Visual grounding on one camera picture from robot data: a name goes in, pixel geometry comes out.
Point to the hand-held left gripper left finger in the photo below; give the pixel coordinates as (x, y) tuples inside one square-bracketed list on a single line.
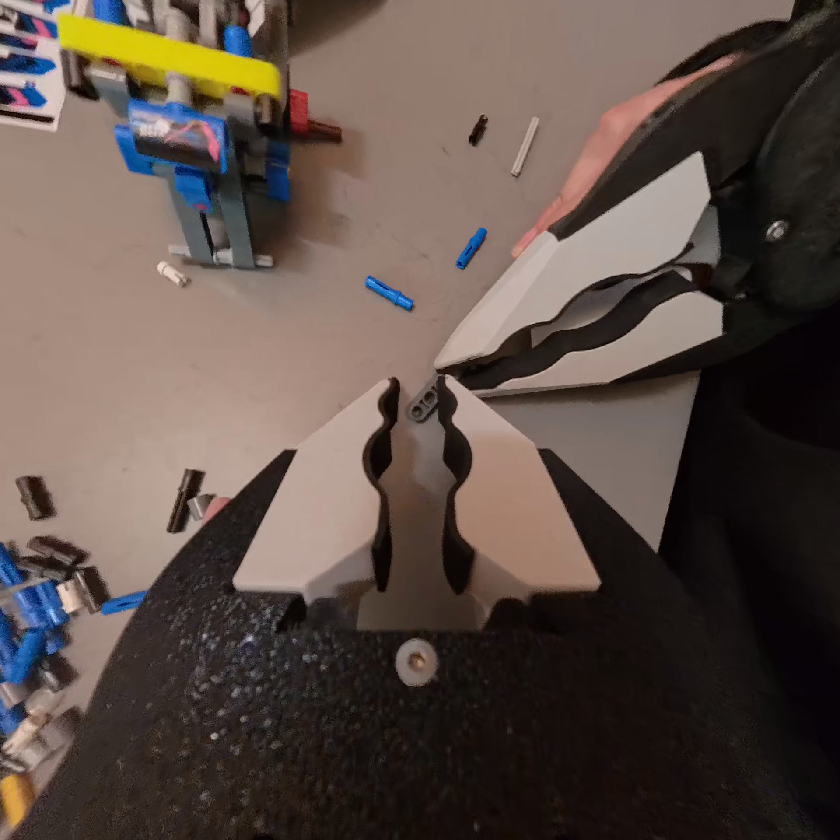
[(315, 525)]

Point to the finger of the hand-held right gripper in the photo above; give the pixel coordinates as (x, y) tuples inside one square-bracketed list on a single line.
[(656, 334), (610, 262)]

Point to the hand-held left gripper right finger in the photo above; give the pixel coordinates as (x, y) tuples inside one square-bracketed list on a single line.
[(525, 525)]

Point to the blue lego pin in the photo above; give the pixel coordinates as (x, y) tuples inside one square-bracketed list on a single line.
[(471, 248), (389, 293)]

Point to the grey lego axle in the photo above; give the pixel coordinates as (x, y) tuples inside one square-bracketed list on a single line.
[(525, 146)]

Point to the grey bent lego beam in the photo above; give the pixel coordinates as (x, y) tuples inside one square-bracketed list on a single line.
[(423, 401)]

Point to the black lego pin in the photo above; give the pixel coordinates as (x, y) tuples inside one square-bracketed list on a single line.
[(478, 129)]

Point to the person's right forearm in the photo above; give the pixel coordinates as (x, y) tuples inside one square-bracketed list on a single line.
[(728, 43)]

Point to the small white lego piece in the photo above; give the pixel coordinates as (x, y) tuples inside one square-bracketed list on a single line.
[(172, 273)]

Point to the pile of loose lego parts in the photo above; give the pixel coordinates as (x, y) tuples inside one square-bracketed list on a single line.
[(39, 623)]

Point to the partly built lego model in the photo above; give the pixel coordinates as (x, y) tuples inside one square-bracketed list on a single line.
[(190, 118)]

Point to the lego sticker sheet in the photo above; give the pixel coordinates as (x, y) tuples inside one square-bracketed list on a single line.
[(26, 65)]

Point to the person's right hand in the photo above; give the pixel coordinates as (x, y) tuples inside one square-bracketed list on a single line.
[(590, 164)]

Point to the person's black clothing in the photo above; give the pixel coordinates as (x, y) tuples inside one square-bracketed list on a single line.
[(774, 525)]

